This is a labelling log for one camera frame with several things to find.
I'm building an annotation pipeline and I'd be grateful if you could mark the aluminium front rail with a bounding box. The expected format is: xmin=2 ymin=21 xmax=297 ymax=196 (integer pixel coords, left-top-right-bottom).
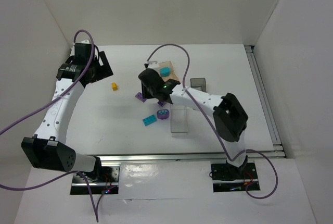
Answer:
xmin=93 ymin=153 xmax=227 ymax=163

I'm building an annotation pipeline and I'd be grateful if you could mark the teal round lego piece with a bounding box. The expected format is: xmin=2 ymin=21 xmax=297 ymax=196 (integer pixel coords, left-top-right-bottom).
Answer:
xmin=159 ymin=67 xmax=171 ymax=77

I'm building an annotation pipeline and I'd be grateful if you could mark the teal flat lego brick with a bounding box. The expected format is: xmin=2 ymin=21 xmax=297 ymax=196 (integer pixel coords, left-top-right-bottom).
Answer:
xmin=142 ymin=115 xmax=157 ymax=126

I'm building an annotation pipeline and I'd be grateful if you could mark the purple round flower lego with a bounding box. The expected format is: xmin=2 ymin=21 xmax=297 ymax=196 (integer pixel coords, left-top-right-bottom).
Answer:
xmin=157 ymin=109 xmax=170 ymax=120

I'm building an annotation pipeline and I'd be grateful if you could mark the purple curved lego brick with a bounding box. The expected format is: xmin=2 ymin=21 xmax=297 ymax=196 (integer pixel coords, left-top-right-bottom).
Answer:
xmin=135 ymin=92 xmax=147 ymax=103

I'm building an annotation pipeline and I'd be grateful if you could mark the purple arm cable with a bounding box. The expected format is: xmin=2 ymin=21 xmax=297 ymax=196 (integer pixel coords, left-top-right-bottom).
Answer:
xmin=147 ymin=43 xmax=279 ymax=199
xmin=0 ymin=29 xmax=110 ymax=222

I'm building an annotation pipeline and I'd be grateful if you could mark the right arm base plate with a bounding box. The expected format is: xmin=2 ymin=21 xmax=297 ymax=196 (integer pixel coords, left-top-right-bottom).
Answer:
xmin=209 ymin=163 xmax=260 ymax=193

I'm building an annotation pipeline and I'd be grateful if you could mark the aluminium right side rail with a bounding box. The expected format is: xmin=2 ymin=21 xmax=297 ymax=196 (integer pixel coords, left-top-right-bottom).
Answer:
xmin=244 ymin=45 xmax=286 ymax=158

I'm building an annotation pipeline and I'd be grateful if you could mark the aluminium rail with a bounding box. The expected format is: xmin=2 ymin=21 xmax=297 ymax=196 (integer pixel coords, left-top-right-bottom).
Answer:
xmin=244 ymin=45 xmax=286 ymax=158
xmin=93 ymin=153 xmax=227 ymax=163

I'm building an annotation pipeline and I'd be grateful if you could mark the clear plastic container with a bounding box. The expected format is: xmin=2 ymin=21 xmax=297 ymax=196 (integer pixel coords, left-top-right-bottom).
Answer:
xmin=170 ymin=104 xmax=188 ymax=138

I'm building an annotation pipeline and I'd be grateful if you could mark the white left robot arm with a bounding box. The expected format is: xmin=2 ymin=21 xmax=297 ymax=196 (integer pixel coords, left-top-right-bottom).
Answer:
xmin=21 ymin=40 xmax=113 ymax=181

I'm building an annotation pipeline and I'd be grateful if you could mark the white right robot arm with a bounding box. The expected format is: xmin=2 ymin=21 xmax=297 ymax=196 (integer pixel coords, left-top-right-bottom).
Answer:
xmin=138 ymin=61 xmax=248 ymax=168

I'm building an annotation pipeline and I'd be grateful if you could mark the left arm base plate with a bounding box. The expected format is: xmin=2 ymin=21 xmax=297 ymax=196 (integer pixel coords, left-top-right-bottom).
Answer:
xmin=70 ymin=164 xmax=120 ymax=195

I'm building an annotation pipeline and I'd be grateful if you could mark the smoke grey plastic container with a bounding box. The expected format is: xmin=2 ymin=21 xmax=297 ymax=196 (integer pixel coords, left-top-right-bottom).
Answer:
xmin=190 ymin=78 xmax=207 ymax=92

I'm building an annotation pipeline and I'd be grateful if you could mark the orange tinted plastic container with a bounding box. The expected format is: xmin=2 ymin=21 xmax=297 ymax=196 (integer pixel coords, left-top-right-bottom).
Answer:
xmin=159 ymin=61 xmax=180 ymax=82

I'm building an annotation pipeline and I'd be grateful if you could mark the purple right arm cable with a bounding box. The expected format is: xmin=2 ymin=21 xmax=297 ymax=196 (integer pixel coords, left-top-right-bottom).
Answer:
xmin=147 ymin=43 xmax=279 ymax=199

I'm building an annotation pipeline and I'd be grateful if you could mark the small yellow lego cube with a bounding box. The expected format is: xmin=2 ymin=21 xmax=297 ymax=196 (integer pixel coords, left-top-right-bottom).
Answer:
xmin=111 ymin=82 xmax=118 ymax=91

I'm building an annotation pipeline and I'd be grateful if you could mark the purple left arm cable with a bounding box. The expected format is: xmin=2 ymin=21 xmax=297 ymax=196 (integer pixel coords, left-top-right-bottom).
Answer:
xmin=0 ymin=29 xmax=110 ymax=222

